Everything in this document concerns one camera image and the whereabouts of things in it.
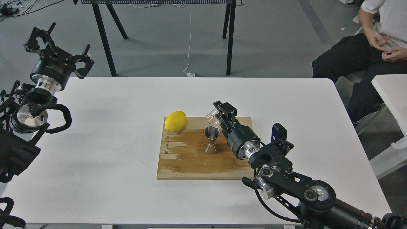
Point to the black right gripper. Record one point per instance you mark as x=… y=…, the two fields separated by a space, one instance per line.
x=241 y=139

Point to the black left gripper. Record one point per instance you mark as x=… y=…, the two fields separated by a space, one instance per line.
x=51 y=71

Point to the small clear glass cup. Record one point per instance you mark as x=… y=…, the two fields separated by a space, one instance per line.
x=213 y=118

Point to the steel double jigger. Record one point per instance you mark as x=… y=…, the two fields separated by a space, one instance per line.
x=211 y=133

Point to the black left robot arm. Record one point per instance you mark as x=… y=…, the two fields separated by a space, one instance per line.
x=30 y=110

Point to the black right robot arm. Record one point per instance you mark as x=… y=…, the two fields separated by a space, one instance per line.
x=284 y=193

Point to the yellow lemon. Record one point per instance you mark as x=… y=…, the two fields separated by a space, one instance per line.
x=175 y=122

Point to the wooden cutting board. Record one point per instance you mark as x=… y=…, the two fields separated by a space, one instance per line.
x=182 y=156

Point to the seated person in white shirt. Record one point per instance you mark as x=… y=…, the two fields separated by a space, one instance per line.
x=380 y=49

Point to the white side table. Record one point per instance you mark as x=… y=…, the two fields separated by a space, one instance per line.
x=393 y=90

